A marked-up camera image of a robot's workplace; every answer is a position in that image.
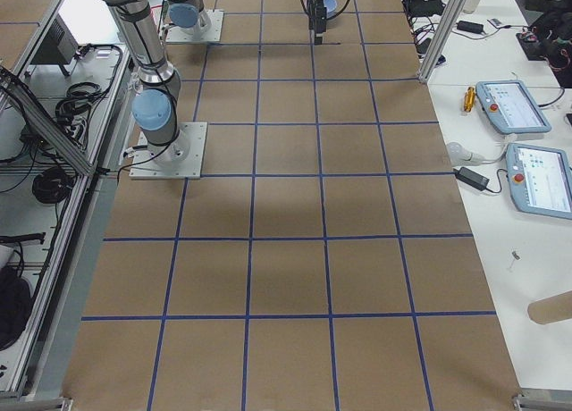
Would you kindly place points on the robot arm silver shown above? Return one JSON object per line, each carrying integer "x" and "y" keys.
{"x": 154, "y": 109}
{"x": 189, "y": 15}

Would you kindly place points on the blue bowl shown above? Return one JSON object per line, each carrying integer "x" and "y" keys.
{"x": 331, "y": 7}

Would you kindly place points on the yellow cylindrical tool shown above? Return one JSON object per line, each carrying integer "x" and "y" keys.
{"x": 469, "y": 100}

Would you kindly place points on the white light bulb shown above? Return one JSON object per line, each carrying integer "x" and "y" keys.
{"x": 460, "y": 156}

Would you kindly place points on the far teach pendant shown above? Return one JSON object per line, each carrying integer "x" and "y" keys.
{"x": 510, "y": 108}

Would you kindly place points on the teach pendant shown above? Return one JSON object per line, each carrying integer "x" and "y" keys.
{"x": 510, "y": 108}
{"x": 539, "y": 180}

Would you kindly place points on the black power adapter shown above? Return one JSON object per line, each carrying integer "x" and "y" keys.
{"x": 471, "y": 178}

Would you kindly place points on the grey control box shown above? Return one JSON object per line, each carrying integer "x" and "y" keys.
{"x": 58, "y": 47}

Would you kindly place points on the near teach pendant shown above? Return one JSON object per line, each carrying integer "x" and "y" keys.
{"x": 539, "y": 180}

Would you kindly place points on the cardboard tube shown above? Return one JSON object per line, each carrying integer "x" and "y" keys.
{"x": 553, "y": 309}

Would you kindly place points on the aluminium frame post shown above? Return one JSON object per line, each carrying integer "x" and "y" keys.
{"x": 440, "y": 37}

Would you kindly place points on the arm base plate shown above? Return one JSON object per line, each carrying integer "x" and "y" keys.
{"x": 182, "y": 159}
{"x": 174, "y": 35}

